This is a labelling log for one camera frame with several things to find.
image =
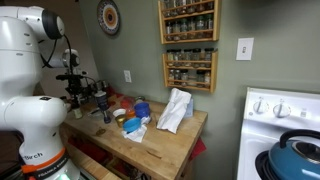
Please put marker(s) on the gold metal jar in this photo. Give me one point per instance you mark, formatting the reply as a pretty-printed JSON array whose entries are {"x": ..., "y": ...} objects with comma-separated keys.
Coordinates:
[{"x": 120, "y": 120}]

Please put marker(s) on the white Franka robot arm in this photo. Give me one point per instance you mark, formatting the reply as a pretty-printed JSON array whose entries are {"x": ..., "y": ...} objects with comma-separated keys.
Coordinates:
[{"x": 26, "y": 90}]

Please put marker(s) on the white round plastic lid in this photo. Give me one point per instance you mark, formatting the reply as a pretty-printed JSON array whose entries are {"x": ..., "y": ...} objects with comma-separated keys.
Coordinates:
[{"x": 119, "y": 112}]

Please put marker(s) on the wooden spice rack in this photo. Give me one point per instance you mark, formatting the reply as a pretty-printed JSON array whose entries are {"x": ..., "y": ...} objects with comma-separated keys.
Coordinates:
[
  {"x": 188, "y": 21},
  {"x": 190, "y": 70}
]

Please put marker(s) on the small white cloth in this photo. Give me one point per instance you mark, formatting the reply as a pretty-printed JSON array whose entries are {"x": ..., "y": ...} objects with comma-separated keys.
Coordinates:
[{"x": 135, "y": 135}]

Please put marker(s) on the dark blue plastic cup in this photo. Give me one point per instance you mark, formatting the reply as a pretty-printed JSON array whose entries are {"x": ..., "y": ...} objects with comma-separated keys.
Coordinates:
[{"x": 142, "y": 109}]

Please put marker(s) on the wooden butcher block table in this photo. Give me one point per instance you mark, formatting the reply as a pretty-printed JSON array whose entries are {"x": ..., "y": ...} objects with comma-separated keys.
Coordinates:
[{"x": 146, "y": 143}]

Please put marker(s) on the glass spice jar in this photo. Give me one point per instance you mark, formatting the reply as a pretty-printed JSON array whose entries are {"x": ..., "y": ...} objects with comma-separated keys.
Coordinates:
[
  {"x": 207, "y": 79},
  {"x": 184, "y": 77},
  {"x": 200, "y": 26},
  {"x": 171, "y": 76},
  {"x": 208, "y": 56},
  {"x": 184, "y": 29},
  {"x": 170, "y": 57},
  {"x": 209, "y": 24},
  {"x": 196, "y": 56},
  {"x": 169, "y": 30}
]

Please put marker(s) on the white light switch plate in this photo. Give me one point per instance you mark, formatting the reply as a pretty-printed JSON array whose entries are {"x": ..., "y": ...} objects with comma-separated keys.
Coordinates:
[{"x": 244, "y": 48}]

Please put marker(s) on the light blue plastic bowl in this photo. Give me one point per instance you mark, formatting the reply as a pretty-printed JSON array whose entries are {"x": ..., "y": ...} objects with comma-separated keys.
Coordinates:
[{"x": 131, "y": 125}]

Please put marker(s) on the small jar pale lid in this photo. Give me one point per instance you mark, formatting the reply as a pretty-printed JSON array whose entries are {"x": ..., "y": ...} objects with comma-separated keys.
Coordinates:
[{"x": 77, "y": 113}]

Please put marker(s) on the white wall outlet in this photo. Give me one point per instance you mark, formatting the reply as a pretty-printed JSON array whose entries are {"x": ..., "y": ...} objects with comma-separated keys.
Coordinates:
[{"x": 127, "y": 76}]

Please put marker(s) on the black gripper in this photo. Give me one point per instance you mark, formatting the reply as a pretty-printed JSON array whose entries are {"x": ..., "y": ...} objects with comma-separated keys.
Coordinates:
[{"x": 74, "y": 84}]

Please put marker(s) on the red hanging cloth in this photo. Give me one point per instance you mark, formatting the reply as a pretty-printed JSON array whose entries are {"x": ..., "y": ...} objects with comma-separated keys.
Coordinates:
[{"x": 198, "y": 149}]

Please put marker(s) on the clear round plastic lid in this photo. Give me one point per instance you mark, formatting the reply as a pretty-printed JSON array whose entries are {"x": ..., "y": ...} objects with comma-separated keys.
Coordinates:
[{"x": 95, "y": 113}]

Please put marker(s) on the dark blue printed can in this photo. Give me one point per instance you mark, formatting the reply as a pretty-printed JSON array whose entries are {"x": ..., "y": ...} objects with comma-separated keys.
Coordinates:
[{"x": 101, "y": 100}]

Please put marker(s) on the white kitchen stove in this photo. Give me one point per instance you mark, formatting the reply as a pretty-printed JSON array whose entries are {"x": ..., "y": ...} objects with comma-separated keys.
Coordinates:
[{"x": 266, "y": 133}]

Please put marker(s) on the light blue box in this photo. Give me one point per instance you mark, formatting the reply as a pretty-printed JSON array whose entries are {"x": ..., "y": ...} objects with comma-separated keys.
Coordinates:
[{"x": 189, "y": 108}]

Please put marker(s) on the white stove knob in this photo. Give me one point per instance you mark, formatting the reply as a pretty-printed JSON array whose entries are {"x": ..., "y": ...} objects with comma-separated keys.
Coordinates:
[
  {"x": 260, "y": 106},
  {"x": 281, "y": 109}
]

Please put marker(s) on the black stove burner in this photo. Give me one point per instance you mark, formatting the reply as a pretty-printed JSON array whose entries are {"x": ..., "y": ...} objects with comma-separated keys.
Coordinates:
[{"x": 262, "y": 165}]

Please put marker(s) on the round patterned wall plate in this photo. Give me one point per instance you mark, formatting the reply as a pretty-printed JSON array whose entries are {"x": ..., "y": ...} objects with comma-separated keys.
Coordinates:
[{"x": 108, "y": 16}]

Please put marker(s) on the white cloth towel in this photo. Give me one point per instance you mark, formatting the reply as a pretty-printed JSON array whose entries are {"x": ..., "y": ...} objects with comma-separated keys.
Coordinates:
[{"x": 174, "y": 113}]

